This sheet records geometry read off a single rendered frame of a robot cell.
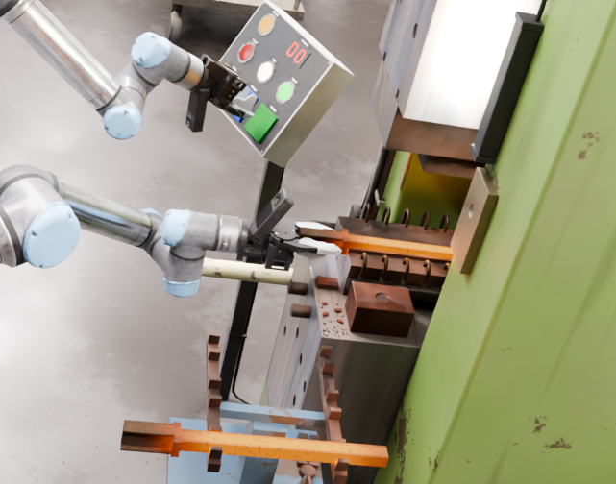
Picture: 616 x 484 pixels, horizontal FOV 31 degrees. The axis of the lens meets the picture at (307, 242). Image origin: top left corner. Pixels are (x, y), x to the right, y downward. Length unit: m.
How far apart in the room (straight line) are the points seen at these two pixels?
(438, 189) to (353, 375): 0.50
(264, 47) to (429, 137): 0.75
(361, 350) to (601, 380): 0.48
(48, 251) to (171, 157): 2.43
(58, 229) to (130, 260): 1.82
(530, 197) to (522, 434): 0.50
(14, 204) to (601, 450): 1.16
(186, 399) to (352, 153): 1.75
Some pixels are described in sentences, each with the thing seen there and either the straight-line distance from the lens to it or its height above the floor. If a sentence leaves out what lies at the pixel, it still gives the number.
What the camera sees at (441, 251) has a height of 1.01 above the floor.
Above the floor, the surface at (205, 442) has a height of 0.98.
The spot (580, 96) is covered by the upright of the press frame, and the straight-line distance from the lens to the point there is 1.69.
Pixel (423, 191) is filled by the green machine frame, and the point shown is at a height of 1.03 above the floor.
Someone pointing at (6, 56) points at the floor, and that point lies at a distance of 5.02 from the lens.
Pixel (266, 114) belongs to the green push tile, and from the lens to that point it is 2.66.
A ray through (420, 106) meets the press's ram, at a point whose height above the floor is 1.40.
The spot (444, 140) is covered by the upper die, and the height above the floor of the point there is 1.31.
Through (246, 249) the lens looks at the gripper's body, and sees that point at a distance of 2.31.
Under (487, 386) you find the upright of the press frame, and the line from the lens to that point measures 1.98.
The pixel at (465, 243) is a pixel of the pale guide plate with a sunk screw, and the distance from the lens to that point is 1.99.
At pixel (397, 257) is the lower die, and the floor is 0.99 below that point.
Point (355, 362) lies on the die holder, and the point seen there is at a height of 0.86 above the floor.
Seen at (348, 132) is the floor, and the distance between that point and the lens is 4.92.
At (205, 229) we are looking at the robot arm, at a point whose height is 1.00.
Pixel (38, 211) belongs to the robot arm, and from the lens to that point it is 2.02.
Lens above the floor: 2.27
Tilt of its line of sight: 33 degrees down
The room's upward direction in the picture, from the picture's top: 15 degrees clockwise
